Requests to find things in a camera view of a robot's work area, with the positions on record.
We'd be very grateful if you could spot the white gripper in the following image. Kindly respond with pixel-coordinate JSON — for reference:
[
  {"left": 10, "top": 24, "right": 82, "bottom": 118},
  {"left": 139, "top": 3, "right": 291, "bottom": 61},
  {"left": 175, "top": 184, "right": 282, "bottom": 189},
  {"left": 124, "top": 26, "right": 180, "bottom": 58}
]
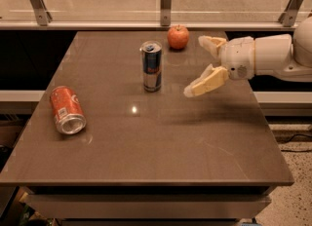
[{"left": 183, "top": 36, "right": 255, "bottom": 97}]

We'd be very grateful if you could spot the blue silver redbull can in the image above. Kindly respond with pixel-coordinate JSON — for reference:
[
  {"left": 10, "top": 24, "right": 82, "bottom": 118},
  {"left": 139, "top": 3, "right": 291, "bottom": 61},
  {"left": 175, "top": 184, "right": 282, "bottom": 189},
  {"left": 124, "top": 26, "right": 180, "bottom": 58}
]
[{"left": 140, "top": 41, "right": 162, "bottom": 92}]

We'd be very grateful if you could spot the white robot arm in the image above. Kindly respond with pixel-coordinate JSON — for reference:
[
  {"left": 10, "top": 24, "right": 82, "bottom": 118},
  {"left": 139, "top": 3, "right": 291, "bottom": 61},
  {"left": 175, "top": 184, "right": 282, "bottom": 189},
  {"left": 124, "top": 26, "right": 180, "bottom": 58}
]
[{"left": 183, "top": 18, "right": 312, "bottom": 97}]

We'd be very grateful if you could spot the orange soda can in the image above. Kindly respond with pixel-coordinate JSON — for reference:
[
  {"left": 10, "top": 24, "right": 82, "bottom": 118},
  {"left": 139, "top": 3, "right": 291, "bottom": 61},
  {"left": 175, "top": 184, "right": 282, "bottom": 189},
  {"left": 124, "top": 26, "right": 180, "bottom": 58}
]
[{"left": 50, "top": 86, "right": 87, "bottom": 134}]

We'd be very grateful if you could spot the red apple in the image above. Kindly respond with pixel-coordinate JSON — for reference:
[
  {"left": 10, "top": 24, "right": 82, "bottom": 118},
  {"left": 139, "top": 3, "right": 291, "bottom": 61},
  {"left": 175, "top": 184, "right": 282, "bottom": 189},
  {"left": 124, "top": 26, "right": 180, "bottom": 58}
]
[{"left": 167, "top": 25, "right": 189, "bottom": 50}]

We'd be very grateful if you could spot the right metal railing bracket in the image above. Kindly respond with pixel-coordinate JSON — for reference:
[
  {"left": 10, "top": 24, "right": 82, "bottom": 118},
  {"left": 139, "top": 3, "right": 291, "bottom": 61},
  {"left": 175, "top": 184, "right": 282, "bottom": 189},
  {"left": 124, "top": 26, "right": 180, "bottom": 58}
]
[{"left": 278, "top": 0, "right": 304, "bottom": 27}]

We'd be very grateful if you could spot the metal railing bracket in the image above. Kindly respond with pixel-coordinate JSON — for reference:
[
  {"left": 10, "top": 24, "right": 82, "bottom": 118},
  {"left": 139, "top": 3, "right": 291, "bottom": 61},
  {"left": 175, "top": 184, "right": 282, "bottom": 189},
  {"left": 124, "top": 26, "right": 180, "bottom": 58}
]
[
  {"left": 160, "top": 0, "right": 172, "bottom": 26},
  {"left": 29, "top": 0, "right": 53, "bottom": 26},
  {"left": 278, "top": 0, "right": 304, "bottom": 27}
]

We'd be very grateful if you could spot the middle metal railing bracket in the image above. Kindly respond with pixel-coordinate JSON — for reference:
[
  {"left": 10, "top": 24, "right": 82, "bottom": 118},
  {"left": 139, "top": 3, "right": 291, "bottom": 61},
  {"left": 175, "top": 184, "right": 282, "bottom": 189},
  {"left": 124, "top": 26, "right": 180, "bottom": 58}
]
[{"left": 160, "top": 0, "right": 172, "bottom": 26}]

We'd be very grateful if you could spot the black floor cable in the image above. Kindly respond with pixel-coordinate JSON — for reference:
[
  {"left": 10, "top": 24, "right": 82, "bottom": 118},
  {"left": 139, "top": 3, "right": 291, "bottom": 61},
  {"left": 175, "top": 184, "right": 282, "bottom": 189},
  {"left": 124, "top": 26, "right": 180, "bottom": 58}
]
[{"left": 278, "top": 132, "right": 312, "bottom": 154}]

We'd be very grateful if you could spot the left metal railing bracket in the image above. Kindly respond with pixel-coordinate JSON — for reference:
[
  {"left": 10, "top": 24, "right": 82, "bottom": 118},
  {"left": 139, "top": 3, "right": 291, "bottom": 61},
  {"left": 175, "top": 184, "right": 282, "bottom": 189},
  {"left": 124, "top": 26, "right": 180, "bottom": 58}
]
[{"left": 29, "top": 0, "right": 53, "bottom": 26}]

